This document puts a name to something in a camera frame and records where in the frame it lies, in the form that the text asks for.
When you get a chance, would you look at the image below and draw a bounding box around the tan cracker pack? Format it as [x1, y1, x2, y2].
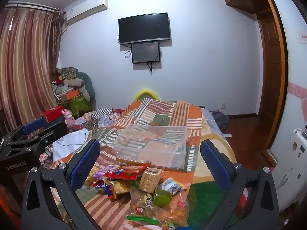
[139, 167, 163, 194]

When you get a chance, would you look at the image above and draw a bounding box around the wooden door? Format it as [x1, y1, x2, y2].
[257, 11, 283, 131]

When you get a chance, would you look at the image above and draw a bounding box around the large black television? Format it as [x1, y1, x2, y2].
[118, 12, 171, 45]

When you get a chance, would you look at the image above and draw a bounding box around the white wall socket plate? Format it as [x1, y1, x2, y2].
[271, 124, 307, 212]

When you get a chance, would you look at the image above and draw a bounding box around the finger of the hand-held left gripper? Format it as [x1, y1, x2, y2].
[7, 117, 46, 142]
[34, 122, 68, 150]

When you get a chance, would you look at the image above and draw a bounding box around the pile of snack packets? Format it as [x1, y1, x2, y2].
[84, 164, 190, 229]

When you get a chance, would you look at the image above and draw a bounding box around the pink plush toy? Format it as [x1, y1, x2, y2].
[63, 109, 75, 126]

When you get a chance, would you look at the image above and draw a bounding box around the red wall label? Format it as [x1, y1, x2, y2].
[296, 32, 307, 45]

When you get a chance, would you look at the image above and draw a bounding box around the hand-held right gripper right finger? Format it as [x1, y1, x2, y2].
[200, 139, 280, 230]

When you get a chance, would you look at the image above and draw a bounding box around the white air conditioner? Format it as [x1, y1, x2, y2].
[64, 0, 108, 25]

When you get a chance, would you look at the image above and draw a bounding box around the green printed bag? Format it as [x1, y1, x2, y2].
[69, 94, 91, 118]

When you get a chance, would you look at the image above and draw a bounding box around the small black monitor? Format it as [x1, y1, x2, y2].
[131, 41, 161, 64]

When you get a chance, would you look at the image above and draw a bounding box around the dark patterned cloth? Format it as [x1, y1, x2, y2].
[56, 67, 78, 80]

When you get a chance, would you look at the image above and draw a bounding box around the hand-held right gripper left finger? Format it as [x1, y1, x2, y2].
[21, 139, 103, 230]

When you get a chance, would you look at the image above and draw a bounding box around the orange cardboard box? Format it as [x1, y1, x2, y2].
[58, 89, 81, 101]

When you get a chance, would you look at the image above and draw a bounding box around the clear plastic storage box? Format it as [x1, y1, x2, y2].
[112, 124, 187, 172]

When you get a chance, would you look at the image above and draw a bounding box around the white curtain rail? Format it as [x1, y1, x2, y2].
[5, 2, 64, 12]

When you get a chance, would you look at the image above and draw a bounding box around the yellow round object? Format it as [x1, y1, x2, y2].
[134, 89, 162, 101]

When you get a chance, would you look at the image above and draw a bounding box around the striped brown curtain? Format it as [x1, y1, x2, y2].
[0, 5, 65, 135]

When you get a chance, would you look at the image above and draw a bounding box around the grey-green cushion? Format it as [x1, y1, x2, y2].
[77, 72, 97, 102]

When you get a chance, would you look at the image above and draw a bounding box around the wooden door frame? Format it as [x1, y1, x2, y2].
[258, 0, 289, 167]

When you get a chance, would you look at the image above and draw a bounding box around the grey backpack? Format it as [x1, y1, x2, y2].
[208, 110, 231, 132]

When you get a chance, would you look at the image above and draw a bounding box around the white cloth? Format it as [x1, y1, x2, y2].
[51, 128, 90, 161]

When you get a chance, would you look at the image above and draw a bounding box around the red box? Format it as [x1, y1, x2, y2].
[40, 108, 65, 123]

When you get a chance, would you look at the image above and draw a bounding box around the checkered patchwork quilt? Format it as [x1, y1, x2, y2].
[74, 107, 127, 131]

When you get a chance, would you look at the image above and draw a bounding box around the pink wall sticker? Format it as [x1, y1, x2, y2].
[288, 81, 307, 122]

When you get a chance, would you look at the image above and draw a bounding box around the grey plush toy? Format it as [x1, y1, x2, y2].
[53, 79, 92, 101]

